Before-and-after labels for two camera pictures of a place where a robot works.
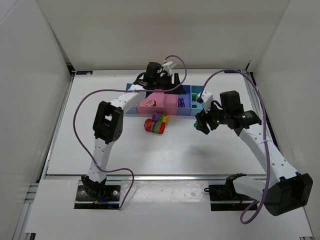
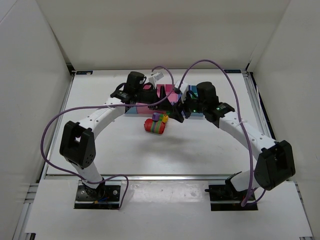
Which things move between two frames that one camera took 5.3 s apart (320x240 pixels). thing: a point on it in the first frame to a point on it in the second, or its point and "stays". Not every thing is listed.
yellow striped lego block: (165, 118) stays
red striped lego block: (157, 127) stays
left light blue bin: (133, 110) stays
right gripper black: (204, 122) to (184, 107)
